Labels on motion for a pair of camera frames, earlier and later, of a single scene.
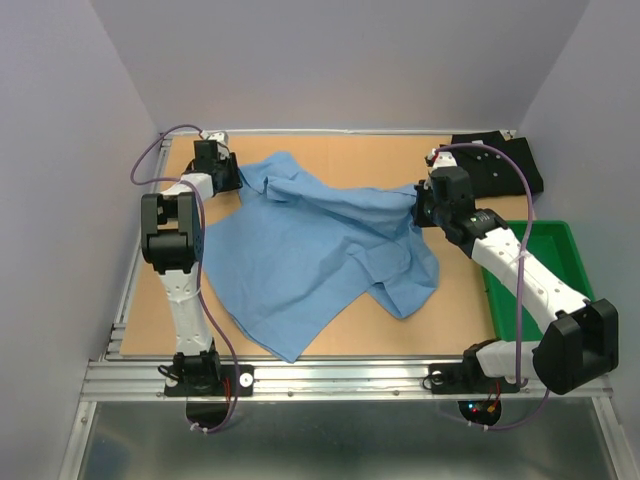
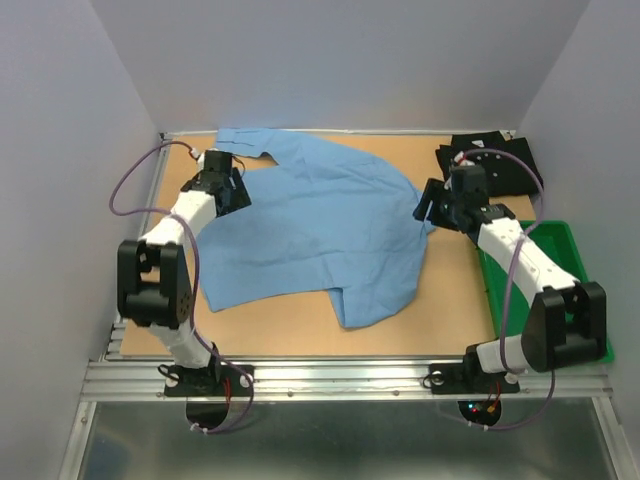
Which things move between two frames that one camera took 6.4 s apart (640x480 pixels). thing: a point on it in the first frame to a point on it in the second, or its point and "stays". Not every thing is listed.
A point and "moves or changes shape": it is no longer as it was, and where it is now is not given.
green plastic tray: (551, 244) stays
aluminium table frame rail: (115, 378) stays
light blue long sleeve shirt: (290, 251) moves or changes shape
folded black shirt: (492, 173) stays
